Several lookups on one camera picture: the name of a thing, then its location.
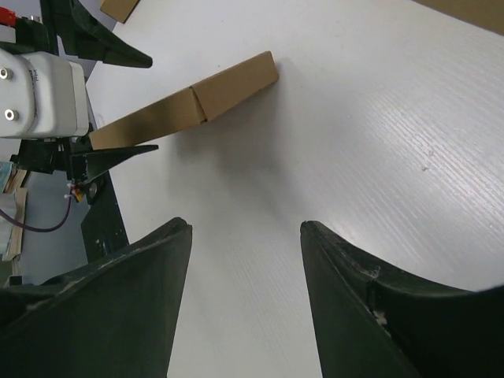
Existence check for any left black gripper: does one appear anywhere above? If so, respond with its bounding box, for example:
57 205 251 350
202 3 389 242
1 8 158 185

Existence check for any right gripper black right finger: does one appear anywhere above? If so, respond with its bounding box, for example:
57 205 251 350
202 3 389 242
300 220 503 377

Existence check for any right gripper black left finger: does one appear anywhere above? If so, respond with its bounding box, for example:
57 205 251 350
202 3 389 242
1 217 192 377

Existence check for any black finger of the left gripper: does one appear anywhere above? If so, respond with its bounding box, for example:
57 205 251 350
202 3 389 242
41 0 153 69

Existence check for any large closed cardboard box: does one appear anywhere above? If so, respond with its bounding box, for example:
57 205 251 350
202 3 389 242
414 0 504 36

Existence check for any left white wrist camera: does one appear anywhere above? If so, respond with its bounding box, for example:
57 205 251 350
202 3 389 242
1 50 89 139

